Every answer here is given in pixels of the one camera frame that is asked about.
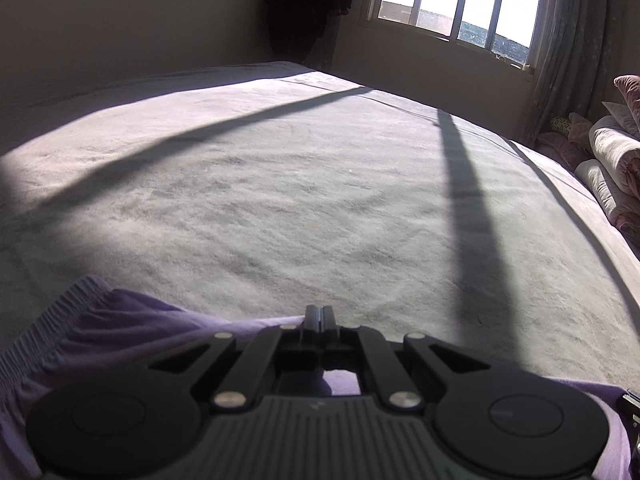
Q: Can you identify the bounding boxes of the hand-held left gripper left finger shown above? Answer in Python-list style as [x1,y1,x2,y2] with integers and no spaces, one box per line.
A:
[147,305,323,411]

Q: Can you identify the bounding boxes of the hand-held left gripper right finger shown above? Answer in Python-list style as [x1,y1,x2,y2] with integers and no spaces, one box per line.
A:
[322,305,501,411]

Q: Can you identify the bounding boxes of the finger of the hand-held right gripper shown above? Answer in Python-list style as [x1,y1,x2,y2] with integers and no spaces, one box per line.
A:
[616,391,640,424]

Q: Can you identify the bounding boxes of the purple pants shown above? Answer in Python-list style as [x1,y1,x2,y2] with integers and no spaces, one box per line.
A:
[0,275,633,480]

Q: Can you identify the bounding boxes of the folded pink grey quilt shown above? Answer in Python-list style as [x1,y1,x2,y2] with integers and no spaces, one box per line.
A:
[574,102,640,241]

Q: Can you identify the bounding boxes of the small pink cushion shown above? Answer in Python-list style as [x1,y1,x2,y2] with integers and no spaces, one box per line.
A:
[536,112,596,161]

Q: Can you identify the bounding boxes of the pink pillow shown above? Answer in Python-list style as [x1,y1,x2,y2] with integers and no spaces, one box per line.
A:
[614,75,640,131]

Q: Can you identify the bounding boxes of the dark hanging coat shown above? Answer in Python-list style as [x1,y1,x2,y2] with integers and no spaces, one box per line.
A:
[262,0,353,68]

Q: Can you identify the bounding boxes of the window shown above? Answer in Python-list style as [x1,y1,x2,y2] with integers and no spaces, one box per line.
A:
[357,0,543,73]

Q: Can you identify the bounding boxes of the grey star-print curtain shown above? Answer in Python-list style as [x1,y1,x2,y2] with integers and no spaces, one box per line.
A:
[520,0,640,146]

